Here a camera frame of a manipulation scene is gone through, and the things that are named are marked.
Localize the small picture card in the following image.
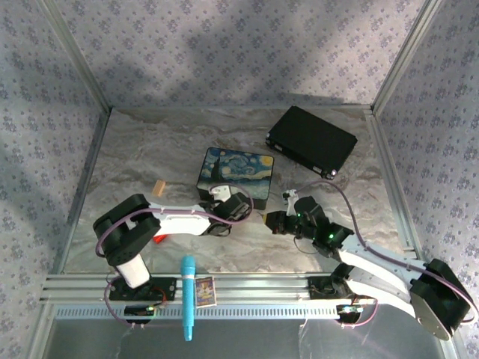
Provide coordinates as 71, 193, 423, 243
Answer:
195, 276, 217, 308

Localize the starry night painted box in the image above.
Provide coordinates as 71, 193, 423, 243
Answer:
196, 147, 275, 211

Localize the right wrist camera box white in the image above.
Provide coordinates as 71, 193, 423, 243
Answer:
282, 189, 300, 217

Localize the aluminium side rail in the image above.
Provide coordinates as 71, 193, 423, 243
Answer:
52, 107, 113, 274
364, 106, 427, 263

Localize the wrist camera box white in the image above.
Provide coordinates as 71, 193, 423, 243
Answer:
282, 189, 300, 217
207, 185, 233, 203

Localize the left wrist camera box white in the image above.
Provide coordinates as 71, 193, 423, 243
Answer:
207, 185, 233, 203

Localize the aluminium corner post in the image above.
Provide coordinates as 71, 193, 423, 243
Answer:
372, 0, 445, 110
37, 0, 113, 110

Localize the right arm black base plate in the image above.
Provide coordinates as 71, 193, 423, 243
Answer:
308, 274, 355, 300

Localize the blue toy microphone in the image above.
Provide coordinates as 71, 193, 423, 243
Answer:
180, 255, 196, 342

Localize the thin black wire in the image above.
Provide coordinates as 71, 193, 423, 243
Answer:
293, 236, 320, 256

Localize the small circuit board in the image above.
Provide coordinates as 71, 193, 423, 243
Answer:
124, 304, 156, 325
336, 303, 362, 322

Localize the black ribbed hard case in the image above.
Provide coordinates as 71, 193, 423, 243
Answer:
264, 105, 359, 179

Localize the aluminium mounting rail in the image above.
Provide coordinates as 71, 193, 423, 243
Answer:
40, 271, 418, 302

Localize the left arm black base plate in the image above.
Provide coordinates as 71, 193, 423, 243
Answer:
107, 277, 177, 302

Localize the slotted grey cable duct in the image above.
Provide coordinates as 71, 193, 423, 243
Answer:
54, 303, 379, 322

